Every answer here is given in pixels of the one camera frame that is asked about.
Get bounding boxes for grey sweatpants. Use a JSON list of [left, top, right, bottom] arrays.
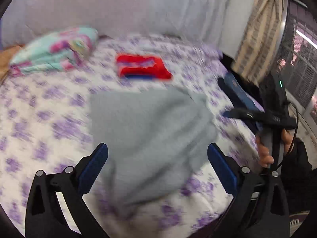
[[90, 88, 218, 218]]

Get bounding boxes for window with metal grille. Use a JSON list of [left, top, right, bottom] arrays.
[[275, 0, 316, 125]]

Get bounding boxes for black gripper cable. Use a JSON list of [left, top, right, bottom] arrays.
[[268, 101, 299, 173]]

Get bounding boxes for purple floral bed sheet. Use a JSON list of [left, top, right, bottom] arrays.
[[1, 35, 258, 237]]

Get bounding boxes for red folded garment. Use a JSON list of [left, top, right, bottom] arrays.
[[116, 54, 173, 81]]

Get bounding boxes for teal pink floral blanket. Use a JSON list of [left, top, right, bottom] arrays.
[[9, 27, 98, 77]]

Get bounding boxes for grey padded headboard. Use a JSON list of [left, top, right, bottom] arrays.
[[1, 0, 229, 47]]

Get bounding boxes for person's right hand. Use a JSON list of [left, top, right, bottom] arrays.
[[255, 128, 296, 168]]

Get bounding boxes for beige checked curtain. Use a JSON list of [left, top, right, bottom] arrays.
[[232, 0, 284, 85]]

